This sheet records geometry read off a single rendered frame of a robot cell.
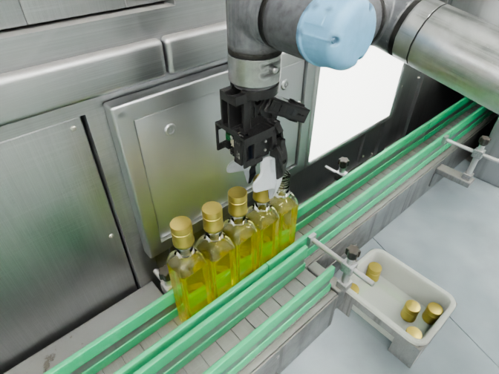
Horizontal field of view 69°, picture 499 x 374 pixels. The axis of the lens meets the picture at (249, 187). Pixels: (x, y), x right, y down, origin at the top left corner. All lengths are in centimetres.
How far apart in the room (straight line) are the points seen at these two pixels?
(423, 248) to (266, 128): 76
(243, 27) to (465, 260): 95
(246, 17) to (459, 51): 24
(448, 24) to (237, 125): 29
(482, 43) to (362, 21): 13
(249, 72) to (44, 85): 26
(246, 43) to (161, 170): 29
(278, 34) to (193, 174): 37
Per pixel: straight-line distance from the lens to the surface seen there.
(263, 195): 66
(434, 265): 116
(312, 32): 40
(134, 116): 59
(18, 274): 73
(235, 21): 49
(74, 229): 71
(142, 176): 65
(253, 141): 53
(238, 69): 50
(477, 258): 124
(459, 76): 47
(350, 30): 40
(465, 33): 47
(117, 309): 85
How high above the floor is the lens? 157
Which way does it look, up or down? 39 degrees down
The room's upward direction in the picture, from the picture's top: straight up
